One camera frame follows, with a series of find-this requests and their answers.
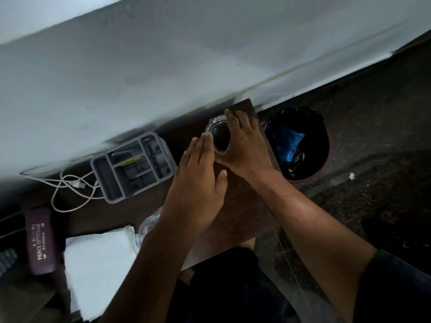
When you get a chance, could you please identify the person's left hand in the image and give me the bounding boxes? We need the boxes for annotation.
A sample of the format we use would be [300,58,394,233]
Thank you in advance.
[158,132,228,240]

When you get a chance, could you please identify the black shorts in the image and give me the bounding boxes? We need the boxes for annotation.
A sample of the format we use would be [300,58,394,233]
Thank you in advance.
[167,247,301,323]

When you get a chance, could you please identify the white paper tissue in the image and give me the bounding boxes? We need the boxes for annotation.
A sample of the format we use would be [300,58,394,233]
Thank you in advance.
[63,225,141,322]

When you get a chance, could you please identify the purple spectacle case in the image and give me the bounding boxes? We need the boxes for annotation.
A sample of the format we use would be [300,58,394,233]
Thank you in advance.
[23,207,57,276]

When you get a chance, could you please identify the black bin liner bag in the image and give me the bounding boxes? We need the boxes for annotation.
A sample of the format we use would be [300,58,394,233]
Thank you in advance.
[265,107,330,180]

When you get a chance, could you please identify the white usb cable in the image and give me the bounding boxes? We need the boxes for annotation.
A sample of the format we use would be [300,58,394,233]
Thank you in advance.
[20,161,106,213]

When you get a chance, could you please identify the round red trash bin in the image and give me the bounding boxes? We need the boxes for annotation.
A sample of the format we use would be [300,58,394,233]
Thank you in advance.
[262,106,333,184]

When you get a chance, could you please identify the grey ribbed object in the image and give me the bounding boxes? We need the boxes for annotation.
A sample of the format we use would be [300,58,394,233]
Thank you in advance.
[0,248,18,277]

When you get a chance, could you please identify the person's right forearm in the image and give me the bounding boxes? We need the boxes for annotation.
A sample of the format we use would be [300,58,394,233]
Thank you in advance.
[253,170,378,323]

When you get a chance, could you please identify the clear glass jar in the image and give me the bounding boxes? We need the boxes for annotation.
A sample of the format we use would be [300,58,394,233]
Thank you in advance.
[204,115,240,155]

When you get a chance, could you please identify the person's right hand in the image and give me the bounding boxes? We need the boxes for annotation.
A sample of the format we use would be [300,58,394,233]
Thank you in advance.
[213,109,281,186]

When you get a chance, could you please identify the blue plastic wrapper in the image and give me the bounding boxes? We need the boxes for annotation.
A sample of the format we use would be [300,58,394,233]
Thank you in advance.
[275,126,306,162]

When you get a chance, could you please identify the person's left forearm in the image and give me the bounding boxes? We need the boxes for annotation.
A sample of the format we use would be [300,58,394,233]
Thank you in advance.
[100,225,207,323]

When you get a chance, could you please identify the dark shirt sleeve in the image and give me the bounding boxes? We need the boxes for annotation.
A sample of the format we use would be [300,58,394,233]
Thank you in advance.
[353,249,431,323]

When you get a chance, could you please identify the grey plastic organizer tray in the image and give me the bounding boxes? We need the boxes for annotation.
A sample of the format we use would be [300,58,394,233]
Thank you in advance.
[90,131,178,203]

